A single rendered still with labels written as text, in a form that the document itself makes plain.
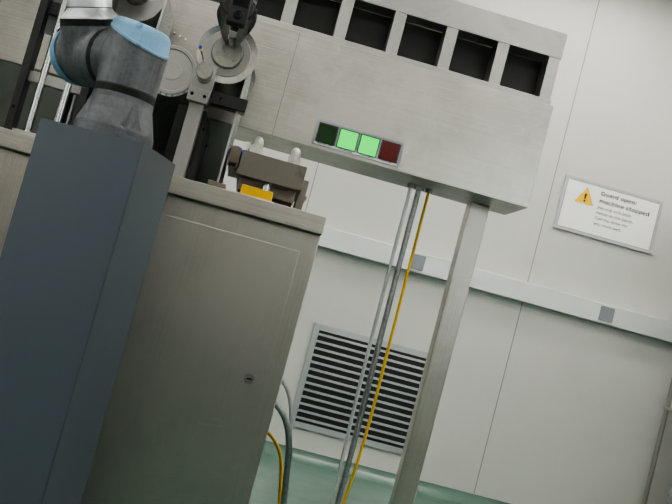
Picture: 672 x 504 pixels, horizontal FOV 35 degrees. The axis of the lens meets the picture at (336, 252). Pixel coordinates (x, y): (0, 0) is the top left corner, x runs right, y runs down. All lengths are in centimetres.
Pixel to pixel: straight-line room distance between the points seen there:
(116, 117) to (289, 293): 59
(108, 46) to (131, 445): 85
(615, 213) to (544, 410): 107
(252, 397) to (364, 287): 300
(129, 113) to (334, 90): 109
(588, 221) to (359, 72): 275
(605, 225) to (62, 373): 401
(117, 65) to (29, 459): 72
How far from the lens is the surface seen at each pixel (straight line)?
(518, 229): 542
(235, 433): 231
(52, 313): 191
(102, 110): 197
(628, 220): 559
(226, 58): 260
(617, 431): 560
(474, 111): 301
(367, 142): 293
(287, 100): 294
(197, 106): 256
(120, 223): 188
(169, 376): 230
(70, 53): 211
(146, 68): 199
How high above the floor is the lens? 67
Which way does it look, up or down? 4 degrees up
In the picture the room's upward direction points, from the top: 15 degrees clockwise
